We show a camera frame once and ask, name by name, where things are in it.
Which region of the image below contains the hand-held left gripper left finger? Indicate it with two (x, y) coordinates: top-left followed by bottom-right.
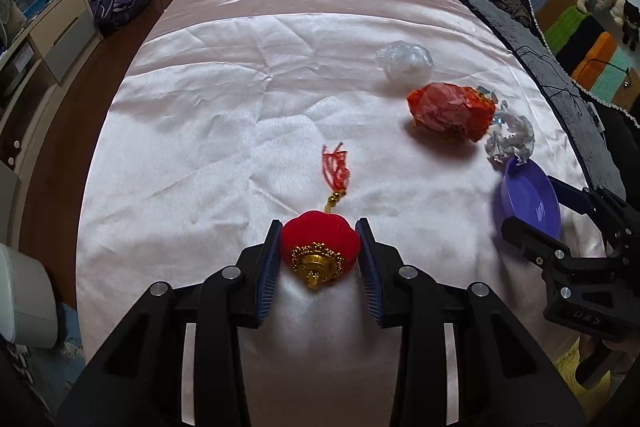
(60, 219), (284, 427)

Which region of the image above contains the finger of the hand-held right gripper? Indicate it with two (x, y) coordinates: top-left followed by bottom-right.
(501, 217), (573, 269)
(547, 176), (638, 254)

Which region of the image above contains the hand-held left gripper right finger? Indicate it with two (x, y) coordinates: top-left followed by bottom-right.
(355, 217), (587, 427)

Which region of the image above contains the purple plate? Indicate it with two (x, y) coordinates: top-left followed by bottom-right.
(492, 157), (563, 247)

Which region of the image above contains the red lantern ornament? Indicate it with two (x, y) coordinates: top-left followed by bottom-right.
(279, 142), (362, 293)

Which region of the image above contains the black sofa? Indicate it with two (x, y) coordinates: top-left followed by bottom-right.
(425, 0), (640, 210)

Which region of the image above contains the crumpled white paper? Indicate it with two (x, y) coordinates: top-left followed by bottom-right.
(482, 109), (537, 168)

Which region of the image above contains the grey fluffy throw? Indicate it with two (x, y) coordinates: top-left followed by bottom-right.
(450, 0), (627, 204)

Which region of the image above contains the crumpled orange plastic bag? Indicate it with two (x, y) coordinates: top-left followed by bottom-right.
(406, 82), (497, 143)

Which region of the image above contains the pink satin table cloth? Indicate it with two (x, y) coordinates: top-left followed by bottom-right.
(75, 0), (610, 427)

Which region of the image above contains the striped crochet blanket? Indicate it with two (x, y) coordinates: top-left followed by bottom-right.
(500, 0), (640, 128)

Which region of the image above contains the dark cloth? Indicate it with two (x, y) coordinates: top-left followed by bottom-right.
(487, 0), (532, 28)

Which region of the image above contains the crumpled clear plastic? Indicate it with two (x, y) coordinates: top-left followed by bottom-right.
(375, 41), (435, 83)

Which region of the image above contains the purple bag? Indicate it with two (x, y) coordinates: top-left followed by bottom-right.
(90, 0), (151, 30)

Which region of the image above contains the beige television cabinet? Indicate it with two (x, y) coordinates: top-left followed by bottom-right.
(0, 0), (104, 168)

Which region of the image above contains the black cable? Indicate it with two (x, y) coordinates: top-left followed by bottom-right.
(515, 44), (601, 118)

